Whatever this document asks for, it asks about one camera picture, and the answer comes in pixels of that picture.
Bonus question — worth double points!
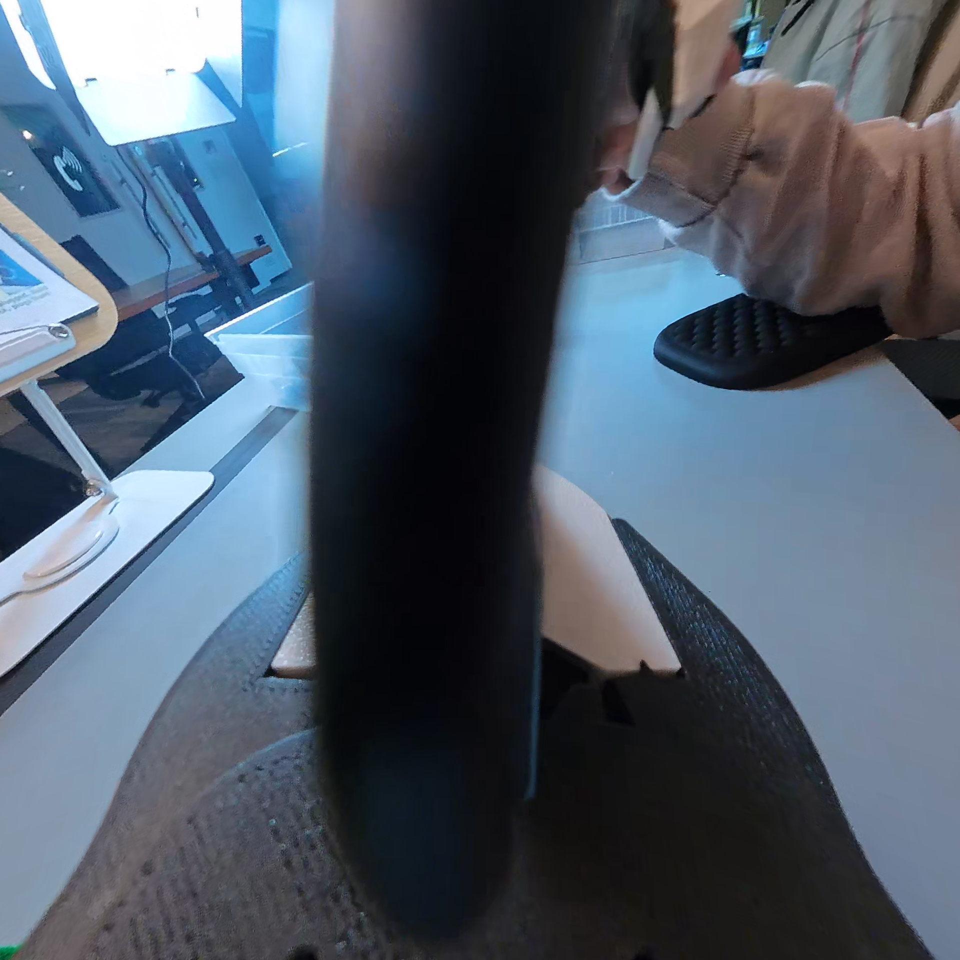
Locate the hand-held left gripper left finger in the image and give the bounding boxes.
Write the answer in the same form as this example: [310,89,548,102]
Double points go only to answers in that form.
[270,596,320,680]

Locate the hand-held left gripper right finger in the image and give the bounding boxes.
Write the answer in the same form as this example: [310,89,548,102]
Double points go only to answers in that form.
[534,465,682,676]

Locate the slim grey usb hub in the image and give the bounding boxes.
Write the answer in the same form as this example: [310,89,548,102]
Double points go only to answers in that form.
[307,0,601,939]

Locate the clear plastic box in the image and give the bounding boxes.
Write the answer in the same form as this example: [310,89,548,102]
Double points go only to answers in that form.
[206,283,316,414]

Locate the person's right hand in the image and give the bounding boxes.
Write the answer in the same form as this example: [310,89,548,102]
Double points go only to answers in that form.
[596,120,639,200]

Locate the black padded wrist rest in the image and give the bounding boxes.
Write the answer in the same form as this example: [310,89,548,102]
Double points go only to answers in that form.
[654,294,894,391]

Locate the black office chair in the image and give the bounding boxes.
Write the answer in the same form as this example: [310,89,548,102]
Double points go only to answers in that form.
[60,292,241,406]

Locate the brown top office desk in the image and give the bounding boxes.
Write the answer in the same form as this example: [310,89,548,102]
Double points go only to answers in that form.
[112,243,275,316]

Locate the printed paper sheets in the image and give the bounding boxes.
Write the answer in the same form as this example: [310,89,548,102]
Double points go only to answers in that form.
[0,225,102,369]

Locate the black wall sign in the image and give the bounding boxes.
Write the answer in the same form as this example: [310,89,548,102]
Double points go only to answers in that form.
[30,105,121,219]

